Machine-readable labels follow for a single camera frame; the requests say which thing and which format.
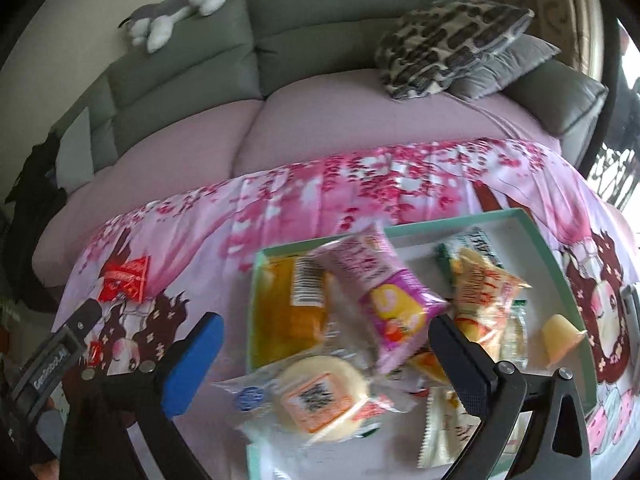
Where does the pink printed blanket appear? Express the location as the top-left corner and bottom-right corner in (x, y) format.
(47, 137), (640, 480)

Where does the grey pillow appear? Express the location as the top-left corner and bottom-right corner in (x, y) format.
(447, 34), (562, 102)

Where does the grey sofa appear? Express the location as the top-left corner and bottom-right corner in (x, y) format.
(50, 0), (611, 191)

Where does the red snack packet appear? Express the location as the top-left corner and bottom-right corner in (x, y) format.
(97, 255), (153, 303)

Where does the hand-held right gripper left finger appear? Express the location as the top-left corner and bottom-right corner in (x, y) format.
(60, 312), (226, 480)

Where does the black cloth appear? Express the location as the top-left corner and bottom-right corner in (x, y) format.
(5, 132), (68, 313)

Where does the large white snack packet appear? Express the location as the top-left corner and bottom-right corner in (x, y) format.
(417, 385), (488, 468)

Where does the black patterned pillow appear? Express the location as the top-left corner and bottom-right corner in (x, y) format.
(374, 0), (536, 101)

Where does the yellow jelly cup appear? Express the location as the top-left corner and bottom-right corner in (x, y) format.
(541, 314), (590, 368)

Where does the green white cracker packet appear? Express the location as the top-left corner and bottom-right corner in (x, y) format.
(435, 227), (506, 281)

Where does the patterned curtain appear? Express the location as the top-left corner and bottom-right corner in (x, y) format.
(457, 0), (608, 81)

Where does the pink snack packet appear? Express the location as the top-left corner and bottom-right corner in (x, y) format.
(312, 225), (451, 376)

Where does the round cake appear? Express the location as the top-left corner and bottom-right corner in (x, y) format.
(212, 352), (421, 446)

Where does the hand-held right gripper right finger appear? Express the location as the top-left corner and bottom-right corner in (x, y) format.
(427, 312), (593, 480)

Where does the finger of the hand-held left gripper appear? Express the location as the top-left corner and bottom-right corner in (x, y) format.
(50, 299), (104, 346)

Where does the teal cardboard box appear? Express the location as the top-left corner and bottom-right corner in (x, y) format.
(245, 207), (601, 480)

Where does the pink bed mattress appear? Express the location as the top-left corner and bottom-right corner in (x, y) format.
(32, 65), (566, 286)

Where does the orange yellow snack packet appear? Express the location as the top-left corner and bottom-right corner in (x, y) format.
(447, 247), (533, 356)

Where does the grey white plush toy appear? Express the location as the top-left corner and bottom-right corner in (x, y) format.
(117, 0), (227, 55)

